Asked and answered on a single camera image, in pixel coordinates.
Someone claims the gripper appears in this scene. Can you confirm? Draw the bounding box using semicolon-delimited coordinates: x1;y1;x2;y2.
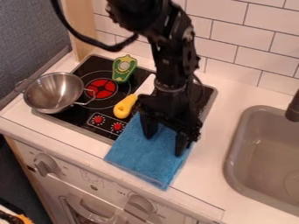
134;79;205;158

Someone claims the blue cloth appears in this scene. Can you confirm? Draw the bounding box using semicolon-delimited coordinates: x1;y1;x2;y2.
102;111;196;192

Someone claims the toy stove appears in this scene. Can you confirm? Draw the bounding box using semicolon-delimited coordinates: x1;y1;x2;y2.
31;53;220;146

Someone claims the yellow toy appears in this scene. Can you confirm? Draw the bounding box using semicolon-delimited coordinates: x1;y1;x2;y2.
112;93;139;120

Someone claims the green toy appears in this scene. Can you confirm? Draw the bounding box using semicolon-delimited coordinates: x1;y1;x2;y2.
110;53;139;84

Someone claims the toy sink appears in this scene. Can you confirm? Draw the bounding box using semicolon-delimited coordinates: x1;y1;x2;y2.
223;104;299;217

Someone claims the silver pot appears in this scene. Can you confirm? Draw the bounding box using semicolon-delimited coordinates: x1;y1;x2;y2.
15;71;97;116

